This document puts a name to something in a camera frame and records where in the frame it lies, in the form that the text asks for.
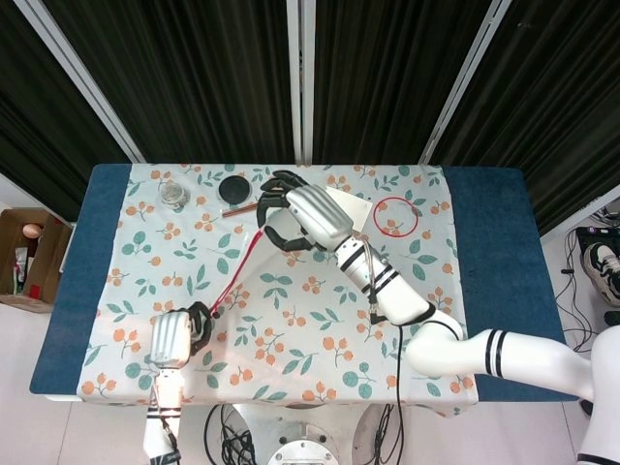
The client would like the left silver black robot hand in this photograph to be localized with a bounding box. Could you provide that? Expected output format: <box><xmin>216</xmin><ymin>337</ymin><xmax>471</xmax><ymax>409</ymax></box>
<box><xmin>147</xmin><ymin>300</ymin><xmax>217</xmax><ymax>370</ymax></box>

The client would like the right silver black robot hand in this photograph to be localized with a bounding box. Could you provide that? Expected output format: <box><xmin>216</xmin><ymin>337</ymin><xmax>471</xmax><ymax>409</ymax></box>
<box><xmin>255</xmin><ymin>169</ymin><xmax>356</xmax><ymax>253</ymax></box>

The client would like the clear plastic bag red zip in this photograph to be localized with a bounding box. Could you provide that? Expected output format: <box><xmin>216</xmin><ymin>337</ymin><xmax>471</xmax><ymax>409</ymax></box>
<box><xmin>208</xmin><ymin>225</ymin><xmax>311</xmax><ymax>317</ymax></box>

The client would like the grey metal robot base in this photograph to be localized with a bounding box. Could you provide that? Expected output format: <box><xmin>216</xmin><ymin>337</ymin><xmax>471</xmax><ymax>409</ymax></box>
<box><xmin>232</xmin><ymin>400</ymin><xmax>370</xmax><ymax>465</ymax></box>

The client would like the floral tablecloth with orange berries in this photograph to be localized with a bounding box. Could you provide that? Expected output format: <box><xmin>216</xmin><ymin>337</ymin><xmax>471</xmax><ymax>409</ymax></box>
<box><xmin>76</xmin><ymin>163</ymin><xmax>481</xmax><ymax>419</ymax></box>

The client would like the white paper card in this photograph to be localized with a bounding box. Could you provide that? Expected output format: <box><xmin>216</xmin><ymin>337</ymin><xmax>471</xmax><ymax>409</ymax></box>
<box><xmin>325</xmin><ymin>186</ymin><xmax>375</xmax><ymax>233</ymax></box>

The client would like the brown wooden chopstick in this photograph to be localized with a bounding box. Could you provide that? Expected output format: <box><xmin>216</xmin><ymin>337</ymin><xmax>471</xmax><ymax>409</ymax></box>
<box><xmin>221</xmin><ymin>201</ymin><xmax>260</xmax><ymax>218</ymax></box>
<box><xmin>222</xmin><ymin>203</ymin><xmax>261</xmax><ymax>220</ymax></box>

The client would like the round black lid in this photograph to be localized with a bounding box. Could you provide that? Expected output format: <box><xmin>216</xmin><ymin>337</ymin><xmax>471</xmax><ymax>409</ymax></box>
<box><xmin>217</xmin><ymin>175</ymin><xmax>254</xmax><ymax>205</ymax></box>

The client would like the small glass jar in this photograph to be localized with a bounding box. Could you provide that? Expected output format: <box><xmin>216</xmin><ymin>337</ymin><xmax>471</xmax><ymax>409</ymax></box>
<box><xmin>159</xmin><ymin>179</ymin><xmax>189</xmax><ymax>210</ymax></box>

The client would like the brown cardboard box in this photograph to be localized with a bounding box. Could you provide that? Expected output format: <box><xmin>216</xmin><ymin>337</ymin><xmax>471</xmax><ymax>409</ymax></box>
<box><xmin>0</xmin><ymin>207</ymin><xmax>75</xmax><ymax>314</ymax></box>

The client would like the black curtain panel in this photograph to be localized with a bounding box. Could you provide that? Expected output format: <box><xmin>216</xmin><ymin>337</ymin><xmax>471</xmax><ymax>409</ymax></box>
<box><xmin>312</xmin><ymin>0</ymin><xmax>501</xmax><ymax>167</ymax></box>
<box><xmin>42</xmin><ymin>0</ymin><xmax>298</xmax><ymax>166</ymax></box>
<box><xmin>432</xmin><ymin>0</ymin><xmax>620</xmax><ymax>234</ymax></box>
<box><xmin>0</xmin><ymin>0</ymin><xmax>135</xmax><ymax>210</ymax></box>

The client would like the colourful packet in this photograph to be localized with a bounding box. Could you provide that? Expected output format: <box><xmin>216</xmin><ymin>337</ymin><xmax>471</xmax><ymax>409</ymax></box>
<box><xmin>9</xmin><ymin>244</ymin><xmax>31</xmax><ymax>295</ymax></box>

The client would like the blue table cover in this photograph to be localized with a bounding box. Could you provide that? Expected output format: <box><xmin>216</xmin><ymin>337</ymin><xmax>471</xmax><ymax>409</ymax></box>
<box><xmin>28</xmin><ymin>163</ymin><xmax>577</xmax><ymax>403</ymax></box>

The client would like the black and white sneaker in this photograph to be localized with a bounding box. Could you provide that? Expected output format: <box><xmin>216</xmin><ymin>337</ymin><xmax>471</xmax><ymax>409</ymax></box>
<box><xmin>580</xmin><ymin>241</ymin><xmax>620</xmax><ymax>307</ymax></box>

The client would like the thin red ring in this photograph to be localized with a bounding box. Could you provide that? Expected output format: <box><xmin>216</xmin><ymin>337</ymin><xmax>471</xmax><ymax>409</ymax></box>
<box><xmin>372</xmin><ymin>196</ymin><xmax>419</xmax><ymax>239</ymax></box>

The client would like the black cable bundle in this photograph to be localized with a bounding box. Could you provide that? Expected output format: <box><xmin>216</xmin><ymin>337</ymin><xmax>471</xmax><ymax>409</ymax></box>
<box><xmin>370</xmin><ymin>403</ymin><xmax>406</xmax><ymax>465</ymax></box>
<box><xmin>202</xmin><ymin>403</ymin><xmax>259</xmax><ymax>465</ymax></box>

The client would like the white frame post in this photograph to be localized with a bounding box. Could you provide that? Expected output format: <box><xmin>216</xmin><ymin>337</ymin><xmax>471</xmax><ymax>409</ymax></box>
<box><xmin>13</xmin><ymin>0</ymin><xmax>147</xmax><ymax>164</ymax></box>
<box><xmin>418</xmin><ymin>0</ymin><xmax>514</xmax><ymax>167</ymax></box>
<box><xmin>285</xmin><ymin>0</ymin><xmax>317</xmax><ymax>165</ymax></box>

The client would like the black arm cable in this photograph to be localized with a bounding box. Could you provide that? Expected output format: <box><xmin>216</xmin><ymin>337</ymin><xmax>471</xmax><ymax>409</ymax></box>
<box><xmin>370</xmin><ymin>309</ymin><xmax>406</xmax><ymax>419</ymax></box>

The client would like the black floor cable tangle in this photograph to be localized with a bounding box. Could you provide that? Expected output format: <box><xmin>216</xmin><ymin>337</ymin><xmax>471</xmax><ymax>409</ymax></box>
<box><xmin>555</xmin><ymin>227</ymin><xmax>620</xmax><ymax>358</ymax></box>

